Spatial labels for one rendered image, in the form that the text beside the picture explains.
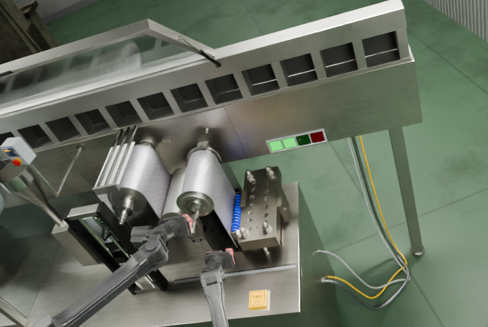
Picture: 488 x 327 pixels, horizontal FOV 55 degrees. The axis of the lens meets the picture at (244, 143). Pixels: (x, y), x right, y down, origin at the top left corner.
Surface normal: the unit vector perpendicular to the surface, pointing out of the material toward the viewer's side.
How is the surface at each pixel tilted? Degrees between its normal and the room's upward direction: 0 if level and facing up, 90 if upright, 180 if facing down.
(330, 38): 90
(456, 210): 0
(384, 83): 90
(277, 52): 90
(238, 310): 0
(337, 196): 0
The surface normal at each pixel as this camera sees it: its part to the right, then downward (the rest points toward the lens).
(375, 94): -0.07, 0.66
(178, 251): -0.33, -0.72
